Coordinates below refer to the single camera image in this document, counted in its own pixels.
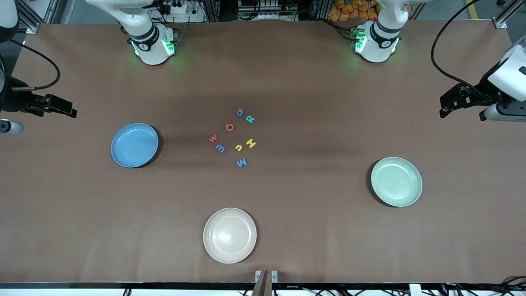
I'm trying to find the blue plate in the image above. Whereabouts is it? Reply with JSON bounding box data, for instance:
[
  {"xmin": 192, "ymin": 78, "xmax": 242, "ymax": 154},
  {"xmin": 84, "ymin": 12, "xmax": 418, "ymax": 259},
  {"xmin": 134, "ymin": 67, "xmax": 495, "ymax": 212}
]
[{"xmin": 111, "ymin": 123, "xmax": 159, "ymax": 168}]

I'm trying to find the pale green plate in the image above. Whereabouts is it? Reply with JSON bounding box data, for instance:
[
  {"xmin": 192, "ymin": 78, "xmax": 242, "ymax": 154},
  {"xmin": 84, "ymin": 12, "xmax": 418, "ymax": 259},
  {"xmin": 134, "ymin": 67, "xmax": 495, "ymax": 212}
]
[{"xmin": 371, "ymin": 157, "xmax": 423, "ymax": 207}]

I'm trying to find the orange packaged items pile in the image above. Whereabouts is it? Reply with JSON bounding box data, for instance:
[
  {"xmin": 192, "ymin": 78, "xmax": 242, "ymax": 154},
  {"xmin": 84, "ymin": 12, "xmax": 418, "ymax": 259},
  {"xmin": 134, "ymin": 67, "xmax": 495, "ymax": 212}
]
[{"xmin": 328, "ymin": 0, "xmax": 379, "ymax": 22}]

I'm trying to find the white power strip with plugs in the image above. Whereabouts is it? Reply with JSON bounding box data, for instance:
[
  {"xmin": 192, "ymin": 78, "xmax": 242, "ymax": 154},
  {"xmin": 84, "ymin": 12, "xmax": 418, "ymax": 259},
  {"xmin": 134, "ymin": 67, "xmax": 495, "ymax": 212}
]
[{"xmin": 158, "ymin": 0, "xmax": 188, "ymax": 15}]

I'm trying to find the long white power strip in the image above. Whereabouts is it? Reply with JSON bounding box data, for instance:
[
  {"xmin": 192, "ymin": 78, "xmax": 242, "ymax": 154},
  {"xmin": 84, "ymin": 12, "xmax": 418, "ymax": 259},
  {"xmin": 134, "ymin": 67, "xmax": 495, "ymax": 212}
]
[{"xmin": 238, "ymin": 12, "xmax": 299, "ymax": 21}]

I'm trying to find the beige plate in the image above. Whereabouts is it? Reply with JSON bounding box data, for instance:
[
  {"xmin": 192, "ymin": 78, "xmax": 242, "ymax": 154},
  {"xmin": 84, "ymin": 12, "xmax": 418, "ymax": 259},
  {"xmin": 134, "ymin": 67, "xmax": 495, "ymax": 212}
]
[{"xmin": 203, "ymin": 208, "xmax": 257, "ymax": 264}]

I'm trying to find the aluminium frame profile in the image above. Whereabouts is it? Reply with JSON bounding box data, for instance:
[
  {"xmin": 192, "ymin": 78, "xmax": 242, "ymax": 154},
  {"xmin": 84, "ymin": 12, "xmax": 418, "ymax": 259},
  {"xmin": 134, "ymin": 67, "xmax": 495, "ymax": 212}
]
[
  {"xmin": 16, "ymin": 0, "xmax": 56, "ymax": 34},
  {"xmin": 493, "ymin": 0, "xmax": 526, "ymax": 29}
]

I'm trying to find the tangled cables bundle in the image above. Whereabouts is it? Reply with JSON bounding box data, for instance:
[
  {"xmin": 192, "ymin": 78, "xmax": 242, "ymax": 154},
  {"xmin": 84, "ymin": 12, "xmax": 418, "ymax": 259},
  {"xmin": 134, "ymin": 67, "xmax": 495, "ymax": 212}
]
[{"xmin": 442, "ymin": 276, "xmax": 526, "ymax": 296}]

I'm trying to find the tan camera stand post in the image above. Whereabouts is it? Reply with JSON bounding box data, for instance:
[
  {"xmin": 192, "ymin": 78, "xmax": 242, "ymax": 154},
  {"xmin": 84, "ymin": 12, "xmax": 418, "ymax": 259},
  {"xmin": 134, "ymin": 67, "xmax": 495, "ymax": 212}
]
[{"xmin": 251, "ymin": 270, "xmax": 272, "ymax": 296}]

